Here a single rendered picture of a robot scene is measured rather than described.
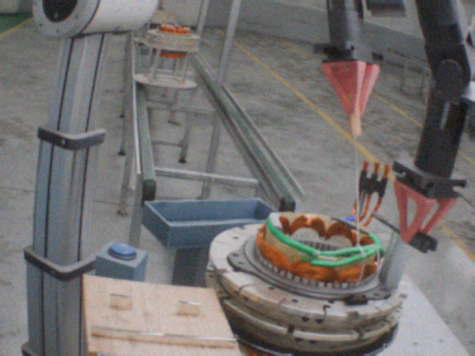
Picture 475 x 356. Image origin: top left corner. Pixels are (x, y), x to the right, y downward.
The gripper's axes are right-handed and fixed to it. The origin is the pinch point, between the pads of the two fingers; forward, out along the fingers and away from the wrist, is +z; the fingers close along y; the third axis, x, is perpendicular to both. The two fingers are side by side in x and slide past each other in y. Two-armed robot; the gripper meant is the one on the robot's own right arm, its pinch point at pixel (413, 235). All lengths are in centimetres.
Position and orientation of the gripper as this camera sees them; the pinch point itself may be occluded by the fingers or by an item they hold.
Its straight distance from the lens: 85.5
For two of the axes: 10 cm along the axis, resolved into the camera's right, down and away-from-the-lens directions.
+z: -2.2, 9.3, 2.9
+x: -5.1, -3.7, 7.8
